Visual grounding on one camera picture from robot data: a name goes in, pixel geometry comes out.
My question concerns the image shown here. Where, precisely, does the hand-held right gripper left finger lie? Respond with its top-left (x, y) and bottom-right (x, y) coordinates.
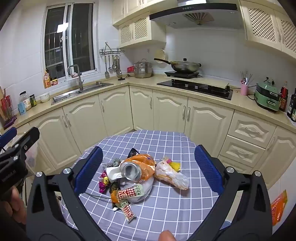
top-left (25, 146), bottom-right (104, 241)

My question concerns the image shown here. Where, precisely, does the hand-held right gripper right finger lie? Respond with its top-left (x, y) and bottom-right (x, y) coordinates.
top-left (194, 145), bottom-right (274, 241)

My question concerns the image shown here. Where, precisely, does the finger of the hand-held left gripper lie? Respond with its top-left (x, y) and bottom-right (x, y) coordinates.
top-left (0, 126), bottom-right (40, 163)
top-left (0, 127), bottom-right (18, 149)

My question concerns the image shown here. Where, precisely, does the black orange snack wrapper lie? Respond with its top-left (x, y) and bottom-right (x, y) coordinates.
top-left (109, 181), bottom-right (123, 210)

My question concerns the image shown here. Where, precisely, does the silver drink can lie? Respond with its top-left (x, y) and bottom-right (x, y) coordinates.
top-left (120, 162), bottom-right (143, 182)

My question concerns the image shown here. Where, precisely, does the orange snack bag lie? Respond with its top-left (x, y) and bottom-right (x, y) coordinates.
top-left (125, 153), bottom-right (158, 184)

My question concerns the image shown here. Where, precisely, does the person's left hand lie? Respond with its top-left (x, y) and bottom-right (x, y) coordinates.
top-left (10, 186), bottom-right (27, 224)

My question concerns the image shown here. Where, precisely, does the person's right hand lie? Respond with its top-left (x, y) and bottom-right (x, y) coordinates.
top-left (159, 230), bottom-right (176, 241)

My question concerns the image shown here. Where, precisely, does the purple candy wrapper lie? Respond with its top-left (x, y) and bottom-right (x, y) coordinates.
top-left (99, 171), bottom-right (110, 194)

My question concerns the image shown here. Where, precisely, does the white crumpled paper cup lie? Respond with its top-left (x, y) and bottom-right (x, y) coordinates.
top-left (106, 165), bottom-right (123, 182)

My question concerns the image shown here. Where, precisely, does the grey foil wrapper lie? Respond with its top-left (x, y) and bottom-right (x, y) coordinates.
top-left (102, 158), bottom-right (122, 170)

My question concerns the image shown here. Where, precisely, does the red knife holder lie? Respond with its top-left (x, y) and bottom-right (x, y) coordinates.
top-left (0, 87), bottom-right (18, 127)

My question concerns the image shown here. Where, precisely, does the cream cabinet drawer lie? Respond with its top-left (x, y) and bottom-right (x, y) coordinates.
top-left (228, 111), bottom-right (277, 142)
top-left (217, 155), bottom-right (255, 169)
top-left (218, 136), bottom-right (265, 168)

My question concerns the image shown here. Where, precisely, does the yellow pink candy wrapper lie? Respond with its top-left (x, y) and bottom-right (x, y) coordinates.
top-left (162, 156), bottom-right (181, 172)

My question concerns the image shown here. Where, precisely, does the glass jar black lid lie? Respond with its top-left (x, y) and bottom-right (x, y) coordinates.
top-left (20, 91), bottom-right (32, 111)

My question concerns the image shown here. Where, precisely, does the clear plastic food bag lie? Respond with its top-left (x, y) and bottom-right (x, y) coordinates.
top-left (154, 160), bottom-right (189, 190)

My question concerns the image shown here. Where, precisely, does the red white patterned wrapper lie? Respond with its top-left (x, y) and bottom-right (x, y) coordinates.
top-left (114, 200), bottom-right (137, 223)
top-left (111, 184), bottom-right (145, 204)

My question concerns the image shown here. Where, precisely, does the purple checked tablecloth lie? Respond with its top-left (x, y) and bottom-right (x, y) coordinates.
top-left (55, 130), bottom-right (232, 241)

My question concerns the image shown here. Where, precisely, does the steel kitchen sink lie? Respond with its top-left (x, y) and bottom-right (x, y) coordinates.
top-left (51, 82), bottom-right (114, 105)

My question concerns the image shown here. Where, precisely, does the orange seasoning packet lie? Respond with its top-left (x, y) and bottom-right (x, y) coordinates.
top-left (43, 70), bottom-right (52, 88)

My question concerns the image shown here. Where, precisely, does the white round plate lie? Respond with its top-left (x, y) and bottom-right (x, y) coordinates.
top-left (120, 177), bottom-right (153, 203)

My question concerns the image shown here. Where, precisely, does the cream lower kitchen cabinet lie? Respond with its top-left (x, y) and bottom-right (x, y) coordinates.
top-left (14, 85), bottom-right (296, 189)

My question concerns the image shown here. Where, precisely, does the steel kitchen faucet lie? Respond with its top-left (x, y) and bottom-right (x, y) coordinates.
top-left (68, 65), bottom-right (84, 91)

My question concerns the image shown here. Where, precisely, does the black gas stove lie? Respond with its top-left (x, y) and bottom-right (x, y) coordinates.
top-left (157, 79), bottom-right (233, 101)

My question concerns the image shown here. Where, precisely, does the large orange package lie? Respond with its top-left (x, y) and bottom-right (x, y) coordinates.
top-left (270, 189), bottom-right (288, 226)

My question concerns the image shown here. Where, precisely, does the beige stove cover board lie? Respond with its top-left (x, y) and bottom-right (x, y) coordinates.
top-left (171, 79), bottom-right (230, 90)

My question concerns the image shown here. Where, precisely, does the green rice cooker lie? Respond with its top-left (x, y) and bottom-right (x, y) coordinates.
top-left (254, 80), bottom-right (282, 113)

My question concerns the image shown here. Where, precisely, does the bundle of chopsticks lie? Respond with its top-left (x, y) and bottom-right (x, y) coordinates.
top-left (240, 71), bottom-right (255, 85)

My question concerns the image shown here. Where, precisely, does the black induction cooker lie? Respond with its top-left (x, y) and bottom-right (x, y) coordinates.
top-left (165, 71), bottom-right (200, 79)

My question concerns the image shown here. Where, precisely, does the metal ladle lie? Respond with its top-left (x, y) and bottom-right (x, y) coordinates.
top-left (115, 55), bottom-right (123, 78)

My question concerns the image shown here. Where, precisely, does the red label sauce bottle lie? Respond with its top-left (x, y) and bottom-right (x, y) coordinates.
top-left (279, 81), bottom-right (289, 112)

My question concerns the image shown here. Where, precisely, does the steel wok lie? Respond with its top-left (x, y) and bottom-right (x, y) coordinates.
top-left (154, 58), bottom-right (202, 73)

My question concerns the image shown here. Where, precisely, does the dark glass bottle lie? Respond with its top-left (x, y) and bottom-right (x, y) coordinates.
top-left (287, 88), bottom-right (296, 119)

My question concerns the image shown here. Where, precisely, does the steel stock pot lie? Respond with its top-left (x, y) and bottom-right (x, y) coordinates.
top-left (134, 59), bottom-right (153, 79)

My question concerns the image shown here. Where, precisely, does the cream lattice upper cabinet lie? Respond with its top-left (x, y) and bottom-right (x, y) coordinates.
top-left (239, 0), bottom-right (296, 60)
top-left (112, 0), bottom-right (179, 48)

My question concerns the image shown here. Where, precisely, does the black range hood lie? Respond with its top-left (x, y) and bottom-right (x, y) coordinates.
top-left (149, 0), bottom-right (243, 29)

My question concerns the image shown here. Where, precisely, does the thin grey cable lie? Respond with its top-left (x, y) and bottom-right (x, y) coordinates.
top-left (81, 191), bottom-right (112, 200)

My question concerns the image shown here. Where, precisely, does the wall utensil rack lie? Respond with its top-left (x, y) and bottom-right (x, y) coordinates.
top-left (99, 43), bottom-right (125, 56)

